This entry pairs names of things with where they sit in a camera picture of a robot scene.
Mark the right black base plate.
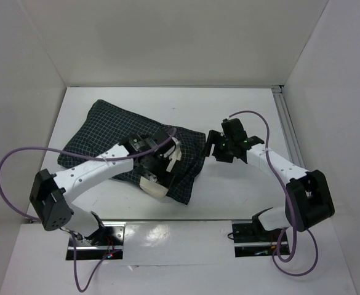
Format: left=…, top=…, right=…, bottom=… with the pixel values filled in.
left=227, top=221, right=281, bottom=258

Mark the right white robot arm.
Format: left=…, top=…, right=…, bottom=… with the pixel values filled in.
left=204, top=119, right=335, bottom=241

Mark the aluminium rail frame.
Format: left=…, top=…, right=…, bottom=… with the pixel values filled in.
left=271, top=84, right=322, bottom=218

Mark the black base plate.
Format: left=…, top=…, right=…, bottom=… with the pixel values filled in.
left=227, top=221, right=281, bottom=258
left=65, top=222, right=125, bottom=261

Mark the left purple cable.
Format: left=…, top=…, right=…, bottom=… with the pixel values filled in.
left=0, top=126, right=178, bottom=293

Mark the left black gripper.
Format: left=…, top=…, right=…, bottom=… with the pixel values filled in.
left=135, top=152, right=181, bottom=190

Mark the dark checkered pillowcase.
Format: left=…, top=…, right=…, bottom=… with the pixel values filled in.
left=63, top=100, right=206, bottom=205

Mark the purple cable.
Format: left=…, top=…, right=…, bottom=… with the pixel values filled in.
left=0, top=126, right=178, bottom=293
left=227, top=109, right=319, bottom=275

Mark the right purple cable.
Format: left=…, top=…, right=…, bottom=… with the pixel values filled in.
left=227, top=109, right=319, bottom=275

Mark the cream white pillow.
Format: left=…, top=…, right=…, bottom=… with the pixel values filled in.
left=139, top=176, right=168, bottom=199

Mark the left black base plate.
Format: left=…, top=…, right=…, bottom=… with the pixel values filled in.
left=65, top=222, right=125, bottom=261

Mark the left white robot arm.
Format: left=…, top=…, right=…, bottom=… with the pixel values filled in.
left=30, top=130, right=182, bottom=245

